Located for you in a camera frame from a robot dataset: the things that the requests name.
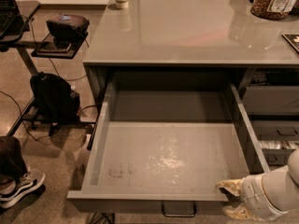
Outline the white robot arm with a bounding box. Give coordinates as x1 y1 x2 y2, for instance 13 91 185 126
216 150 299 221

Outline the black floor cable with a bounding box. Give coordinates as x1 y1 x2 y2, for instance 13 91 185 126
89 212 116 224

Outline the dark trouser leg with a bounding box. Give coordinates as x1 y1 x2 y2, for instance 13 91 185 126
0 136 27 185

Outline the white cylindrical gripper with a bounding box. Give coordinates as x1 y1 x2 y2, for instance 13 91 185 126
216 175 287 220

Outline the white black sneaker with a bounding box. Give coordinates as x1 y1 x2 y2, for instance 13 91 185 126
0 169 45 209

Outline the black smartphone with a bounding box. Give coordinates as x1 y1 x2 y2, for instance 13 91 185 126
37 42 71 53

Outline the glass jar of nuts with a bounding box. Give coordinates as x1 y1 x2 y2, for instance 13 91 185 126
251 0 297 20

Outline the black backpack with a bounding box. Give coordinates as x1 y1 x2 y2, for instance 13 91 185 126
30 71 81 123

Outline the grey drawer cabinet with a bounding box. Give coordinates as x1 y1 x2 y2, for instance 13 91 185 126
82 0 299 166

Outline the dark tablet on counter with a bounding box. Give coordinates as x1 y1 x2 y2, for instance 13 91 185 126
282 34 299 53

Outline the black side desk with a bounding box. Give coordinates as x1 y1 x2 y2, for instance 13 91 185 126
0 0 90 136

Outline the black laptop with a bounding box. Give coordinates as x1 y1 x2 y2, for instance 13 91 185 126
0 0 20 37

